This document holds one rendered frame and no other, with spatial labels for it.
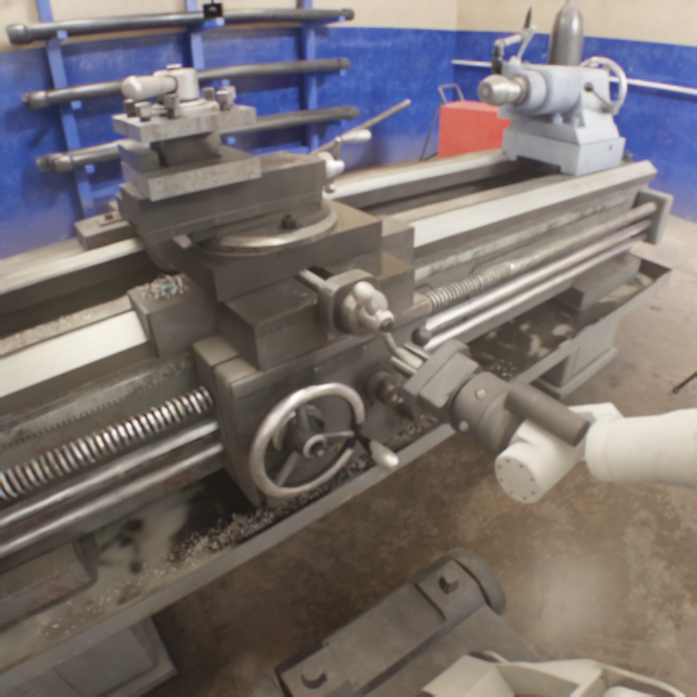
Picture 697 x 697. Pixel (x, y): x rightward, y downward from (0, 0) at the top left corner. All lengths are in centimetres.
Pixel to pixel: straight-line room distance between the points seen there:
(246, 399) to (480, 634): 73
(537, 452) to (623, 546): 109
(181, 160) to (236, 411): 37
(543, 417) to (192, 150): 58
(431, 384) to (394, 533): 89
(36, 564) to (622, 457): 93
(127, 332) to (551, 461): 62
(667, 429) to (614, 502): 125
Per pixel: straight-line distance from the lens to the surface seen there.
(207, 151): 77
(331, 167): 90
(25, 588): 102
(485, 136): 373
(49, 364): 80
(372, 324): 68
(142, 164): 74
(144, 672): 134
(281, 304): 73
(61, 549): 103
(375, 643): 112
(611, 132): 196
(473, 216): 122
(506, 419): 60
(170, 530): 106
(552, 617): 144
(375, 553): 146
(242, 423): 76
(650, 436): 51
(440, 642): 116
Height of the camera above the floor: 122
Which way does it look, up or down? 34 degrees down
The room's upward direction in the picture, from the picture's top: 1 degrees counter-clockwise
